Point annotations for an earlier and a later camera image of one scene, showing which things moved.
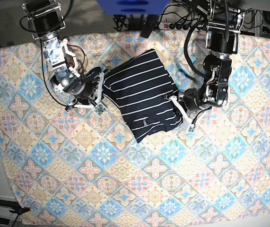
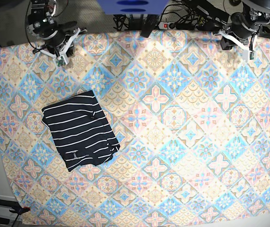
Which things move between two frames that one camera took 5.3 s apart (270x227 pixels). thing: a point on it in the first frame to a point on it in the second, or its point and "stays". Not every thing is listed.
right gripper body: x=179 y=105 to x=226 y=44
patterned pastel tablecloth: x=76 y=167 stays
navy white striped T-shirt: x=139 y=84 to x=82 y=131
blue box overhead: x=132 y=7 stays
